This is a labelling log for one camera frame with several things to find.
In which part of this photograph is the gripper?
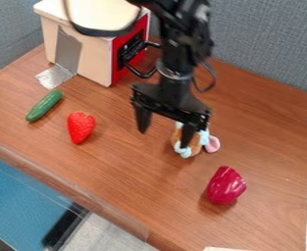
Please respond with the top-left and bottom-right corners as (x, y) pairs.
(128, 70), (214, 150)

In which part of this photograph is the plush bunny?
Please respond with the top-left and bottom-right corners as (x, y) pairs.
(170, 121), (223, 160)

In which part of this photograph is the drawer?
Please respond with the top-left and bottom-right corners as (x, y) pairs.
(109, 13), (162, 87)

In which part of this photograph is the red toy strawberry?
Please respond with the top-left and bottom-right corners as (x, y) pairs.
(66, 111), (97, 145)

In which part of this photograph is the red toy pepper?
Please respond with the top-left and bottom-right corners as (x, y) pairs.
(205, 165), (249, 206)

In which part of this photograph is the cabinet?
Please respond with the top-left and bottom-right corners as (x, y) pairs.
(32, 0), (152, 88)

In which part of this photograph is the green toy cucumber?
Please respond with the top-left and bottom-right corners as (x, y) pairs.
(25, 89), (66, 124)

